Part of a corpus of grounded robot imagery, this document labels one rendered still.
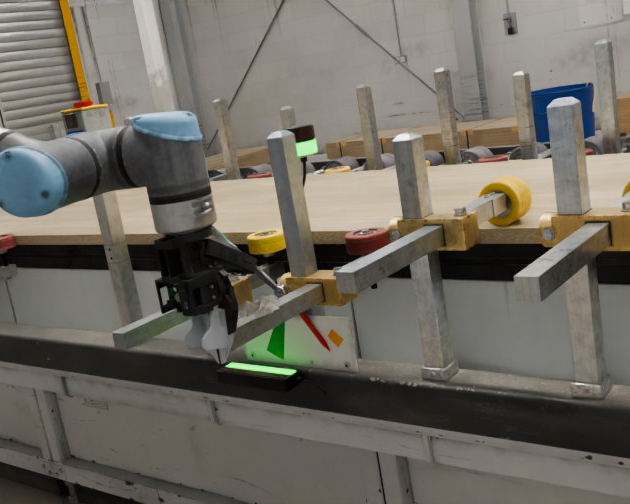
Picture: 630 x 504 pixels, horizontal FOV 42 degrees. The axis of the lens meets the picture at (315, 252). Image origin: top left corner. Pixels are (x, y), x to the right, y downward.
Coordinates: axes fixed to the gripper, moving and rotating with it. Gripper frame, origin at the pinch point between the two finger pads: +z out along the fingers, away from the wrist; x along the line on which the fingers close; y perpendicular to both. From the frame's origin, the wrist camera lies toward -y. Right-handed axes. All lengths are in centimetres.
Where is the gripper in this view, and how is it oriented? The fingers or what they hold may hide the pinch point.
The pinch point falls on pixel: (223, 353)
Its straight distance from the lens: 126.7
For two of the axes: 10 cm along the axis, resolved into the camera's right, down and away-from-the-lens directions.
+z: 1.6, 9.6, 2.2
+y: -5.9, 2.7, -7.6
